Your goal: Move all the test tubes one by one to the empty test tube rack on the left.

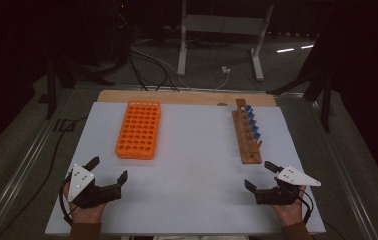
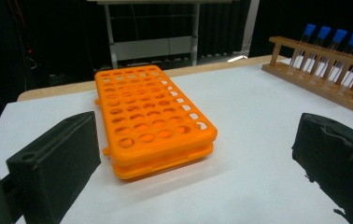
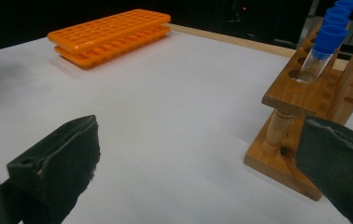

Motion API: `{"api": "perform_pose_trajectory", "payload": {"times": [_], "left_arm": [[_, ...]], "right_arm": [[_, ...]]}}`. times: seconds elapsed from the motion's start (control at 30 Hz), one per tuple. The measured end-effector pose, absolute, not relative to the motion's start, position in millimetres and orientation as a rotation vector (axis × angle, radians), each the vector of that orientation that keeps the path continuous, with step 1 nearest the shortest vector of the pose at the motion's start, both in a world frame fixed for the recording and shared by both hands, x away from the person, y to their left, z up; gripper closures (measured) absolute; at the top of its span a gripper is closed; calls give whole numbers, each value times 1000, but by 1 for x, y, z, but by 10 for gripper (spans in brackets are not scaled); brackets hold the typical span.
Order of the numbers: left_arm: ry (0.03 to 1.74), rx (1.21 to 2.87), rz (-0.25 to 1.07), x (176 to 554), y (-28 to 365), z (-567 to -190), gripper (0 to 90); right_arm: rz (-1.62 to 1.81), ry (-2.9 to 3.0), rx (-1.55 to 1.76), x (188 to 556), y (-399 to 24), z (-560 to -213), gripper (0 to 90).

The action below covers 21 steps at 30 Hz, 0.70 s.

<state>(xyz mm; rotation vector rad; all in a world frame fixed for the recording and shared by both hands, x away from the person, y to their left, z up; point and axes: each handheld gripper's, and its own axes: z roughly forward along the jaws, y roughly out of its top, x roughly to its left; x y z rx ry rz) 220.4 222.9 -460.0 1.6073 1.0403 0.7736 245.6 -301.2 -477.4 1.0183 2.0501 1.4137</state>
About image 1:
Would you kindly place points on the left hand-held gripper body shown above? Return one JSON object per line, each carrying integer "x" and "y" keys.
{"x": 81, "y": 181}

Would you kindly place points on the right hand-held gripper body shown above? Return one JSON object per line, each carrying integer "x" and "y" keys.
{"x": 277, "y": 195}

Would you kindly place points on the blue-capped test tube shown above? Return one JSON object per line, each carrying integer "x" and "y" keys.
{"x": 252, "y": 122}
{"x": 257, "y": 135}
{"x": 248, "y": 108}
{"x": 254, "y": 128}
{"x": 250, "y": 114}

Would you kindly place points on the wooden test tube rack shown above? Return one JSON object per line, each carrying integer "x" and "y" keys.
{"x": 247, "y": 140}

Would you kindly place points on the orange plastic test tube rack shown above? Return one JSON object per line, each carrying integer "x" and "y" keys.
{"x": 139, "y": 128}

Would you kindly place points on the person's right hand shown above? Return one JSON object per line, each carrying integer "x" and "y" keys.
{"x": 290, "y": 213}

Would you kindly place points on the person's left hand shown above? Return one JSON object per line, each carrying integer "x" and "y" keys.
{"x": 88, "y": 215}

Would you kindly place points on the white table mat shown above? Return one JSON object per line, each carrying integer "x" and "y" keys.
{"x": 193, "y": 183}

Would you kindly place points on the black tripod stand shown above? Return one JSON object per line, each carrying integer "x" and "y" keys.
{"x": 51, "y": 90}
{"x": 326, "y": 106}

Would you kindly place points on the small round table grommet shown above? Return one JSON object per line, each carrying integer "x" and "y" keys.
{"x": 222, "y": 104}

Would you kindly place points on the white power plug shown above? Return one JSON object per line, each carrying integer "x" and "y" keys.
{"x": 225, "y": 69}

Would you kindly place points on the white metal stand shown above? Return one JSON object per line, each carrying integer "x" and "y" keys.
{"x": 222, "y": 25}

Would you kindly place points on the aluminium frame rail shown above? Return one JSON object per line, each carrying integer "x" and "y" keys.
{"x": 343, "y": 180}
{"x": 20, "y": 173}
{"x": 123, "y": 87}

